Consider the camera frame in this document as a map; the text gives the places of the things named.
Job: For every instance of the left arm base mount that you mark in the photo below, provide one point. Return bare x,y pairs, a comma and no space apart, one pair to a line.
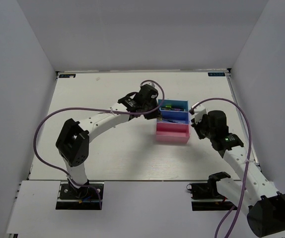
83,198

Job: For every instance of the purple highlighter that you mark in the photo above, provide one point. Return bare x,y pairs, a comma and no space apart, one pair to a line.
177,109

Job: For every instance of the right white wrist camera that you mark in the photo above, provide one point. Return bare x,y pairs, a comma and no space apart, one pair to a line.
197,112

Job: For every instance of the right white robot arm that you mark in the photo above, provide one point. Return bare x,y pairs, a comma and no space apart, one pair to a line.
260,201

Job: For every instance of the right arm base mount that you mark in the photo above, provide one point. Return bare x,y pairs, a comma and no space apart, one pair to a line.
203,199

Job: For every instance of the corner label sticker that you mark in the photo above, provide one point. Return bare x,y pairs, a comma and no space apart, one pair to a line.
216,74
67,75

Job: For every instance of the dark blue container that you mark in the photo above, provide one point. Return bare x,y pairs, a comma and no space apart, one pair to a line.
174,115

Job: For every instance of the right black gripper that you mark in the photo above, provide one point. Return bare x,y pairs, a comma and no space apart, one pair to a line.
205,118

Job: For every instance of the pink container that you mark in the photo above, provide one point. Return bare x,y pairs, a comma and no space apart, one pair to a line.
172,132

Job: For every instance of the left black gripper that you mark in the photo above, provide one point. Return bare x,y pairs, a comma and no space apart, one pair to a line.
155,114

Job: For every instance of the left corner label sticker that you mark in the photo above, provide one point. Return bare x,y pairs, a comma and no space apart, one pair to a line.
67,75

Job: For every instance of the right corner label sticker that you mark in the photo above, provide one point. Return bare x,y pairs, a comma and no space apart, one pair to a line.
216,74

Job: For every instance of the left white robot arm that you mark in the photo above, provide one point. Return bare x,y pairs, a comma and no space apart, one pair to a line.
75,136

